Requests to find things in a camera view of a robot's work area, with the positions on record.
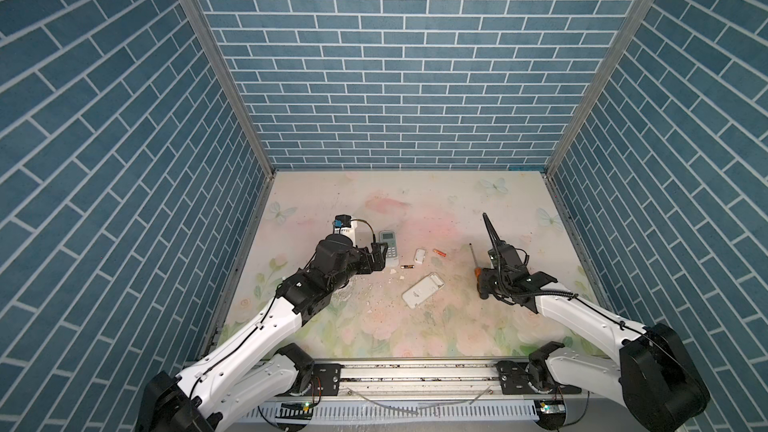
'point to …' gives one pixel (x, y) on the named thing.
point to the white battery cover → (419, 255)
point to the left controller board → (296, 410)
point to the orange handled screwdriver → (478, 270)
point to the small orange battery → (440, 253)
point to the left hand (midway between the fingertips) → (376, 247)
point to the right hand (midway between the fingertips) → (479, 275)
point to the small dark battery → (407, 266)
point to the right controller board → (552, 414)
